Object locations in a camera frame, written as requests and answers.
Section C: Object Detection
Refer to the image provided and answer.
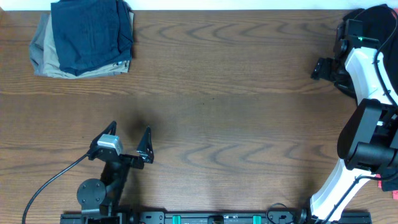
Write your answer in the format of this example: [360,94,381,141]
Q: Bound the black garment pile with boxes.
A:
[333,4,397,192]

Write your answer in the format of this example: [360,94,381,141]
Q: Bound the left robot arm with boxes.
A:
[76,121,154,223]

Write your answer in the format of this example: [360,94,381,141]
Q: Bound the grey folded garment underneath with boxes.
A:
[29,13,49,76]

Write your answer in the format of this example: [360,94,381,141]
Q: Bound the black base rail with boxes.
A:
[60,210,373,224]

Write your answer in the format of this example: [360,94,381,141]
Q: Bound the folded khaki shorts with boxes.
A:
[42,14,131,79]

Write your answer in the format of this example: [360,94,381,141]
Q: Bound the red garment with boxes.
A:
[376,9,398,200]

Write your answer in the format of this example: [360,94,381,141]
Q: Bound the black right base cable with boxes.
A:
[265,203,296,224]

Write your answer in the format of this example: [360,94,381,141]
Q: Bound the navy blue shorts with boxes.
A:
[51,0,133,76]

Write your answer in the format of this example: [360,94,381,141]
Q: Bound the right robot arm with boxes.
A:
[309,19,397,223]

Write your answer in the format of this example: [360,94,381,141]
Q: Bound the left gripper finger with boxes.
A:
[98,121,117,138]
[137,126,154,156]

